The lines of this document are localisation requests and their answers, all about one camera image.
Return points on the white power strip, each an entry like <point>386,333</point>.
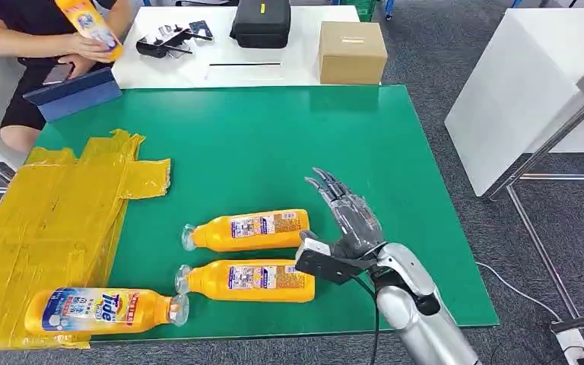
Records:
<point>574,345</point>

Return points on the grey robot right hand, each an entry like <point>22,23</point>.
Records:
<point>355,226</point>

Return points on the small dark card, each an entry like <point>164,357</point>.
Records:
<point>201,29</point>

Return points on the black carrying case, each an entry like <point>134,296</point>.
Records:
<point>262,25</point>

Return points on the person's left hand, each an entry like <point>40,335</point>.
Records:
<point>81,64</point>

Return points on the yellow taped sheet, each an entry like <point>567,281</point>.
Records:
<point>45,211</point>

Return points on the white cabinet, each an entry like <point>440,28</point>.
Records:
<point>516,90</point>

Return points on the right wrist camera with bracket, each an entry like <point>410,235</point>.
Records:
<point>330,267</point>

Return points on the thin black stick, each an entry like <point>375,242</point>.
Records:
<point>244,64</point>

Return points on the person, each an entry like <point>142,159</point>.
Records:
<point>20,15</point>

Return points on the green table mat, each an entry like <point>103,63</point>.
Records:
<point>272,146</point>

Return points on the white table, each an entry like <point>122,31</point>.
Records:
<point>251,75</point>

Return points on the brown cardboard box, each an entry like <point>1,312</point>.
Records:
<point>352,58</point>

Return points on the green crate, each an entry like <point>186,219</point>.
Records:
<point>360,7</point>

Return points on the orange detergent bottle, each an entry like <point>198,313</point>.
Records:
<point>211,284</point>
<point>88,20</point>
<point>146,312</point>
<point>216,237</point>

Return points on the smartphone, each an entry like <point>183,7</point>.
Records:
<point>58,74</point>

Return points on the person's right hand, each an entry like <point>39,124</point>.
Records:
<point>88,48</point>

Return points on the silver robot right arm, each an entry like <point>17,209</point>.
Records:
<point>413,312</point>

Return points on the black controller device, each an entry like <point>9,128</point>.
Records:
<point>158,46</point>

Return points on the blue tablet case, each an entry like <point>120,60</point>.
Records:
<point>75,98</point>

